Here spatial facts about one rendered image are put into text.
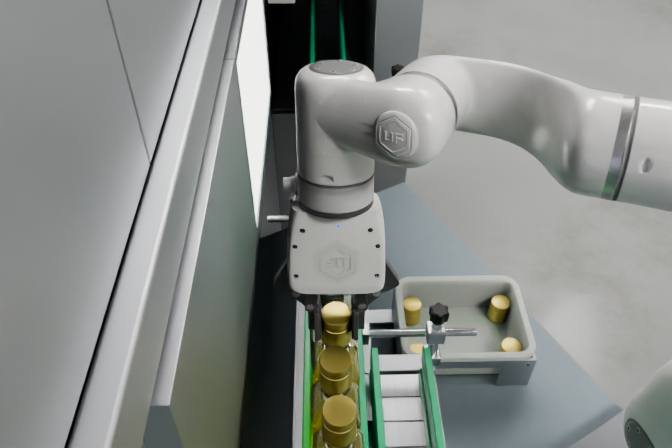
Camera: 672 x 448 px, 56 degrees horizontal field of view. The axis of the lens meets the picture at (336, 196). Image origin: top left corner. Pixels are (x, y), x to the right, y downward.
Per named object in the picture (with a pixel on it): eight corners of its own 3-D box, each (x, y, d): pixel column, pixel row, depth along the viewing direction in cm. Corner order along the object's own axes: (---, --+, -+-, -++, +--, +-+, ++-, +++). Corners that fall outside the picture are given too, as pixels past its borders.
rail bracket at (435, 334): (360, 351, 98) (362, 302, 90) (467, 349, 99) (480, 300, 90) (361, 368, 96) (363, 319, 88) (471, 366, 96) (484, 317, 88)
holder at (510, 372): (363, 308, 121) (364, 282, 116) (505, 305, 122) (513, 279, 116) (368, 388, 109) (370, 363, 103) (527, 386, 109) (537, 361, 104)
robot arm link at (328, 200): (280, 188, 59) (281, 214, 60) (376, 187, 59) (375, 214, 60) (285, 155, 65) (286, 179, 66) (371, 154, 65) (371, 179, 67)
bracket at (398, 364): (370, 375, 103) (371, 351, 98) (428, 374, 103) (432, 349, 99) (371, 395, 101) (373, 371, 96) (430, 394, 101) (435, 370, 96)
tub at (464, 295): (390, 305, 121) (393, 276, 115) (507, 303, 121) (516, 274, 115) (399, 387, 108) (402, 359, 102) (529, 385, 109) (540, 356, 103)
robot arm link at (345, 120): (469, 66, 56) (442, 99, 48) (459, 174, 61) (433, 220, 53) (314, 49, 61) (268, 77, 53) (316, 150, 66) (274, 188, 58)
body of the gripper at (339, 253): (281, 206, 59) (286, 302, 65) (390, 205, 59) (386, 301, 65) (286, 171, 66) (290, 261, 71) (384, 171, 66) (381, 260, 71)
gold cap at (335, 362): (319, 367, 70) (318, 344, 67) (351, 366, 70) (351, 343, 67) (319, 396, 67) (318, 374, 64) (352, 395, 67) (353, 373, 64)
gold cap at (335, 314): (321, 323, 74) (320, 300, 71) (351, 323, 74) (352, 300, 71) (320, 349, 72) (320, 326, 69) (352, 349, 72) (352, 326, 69)
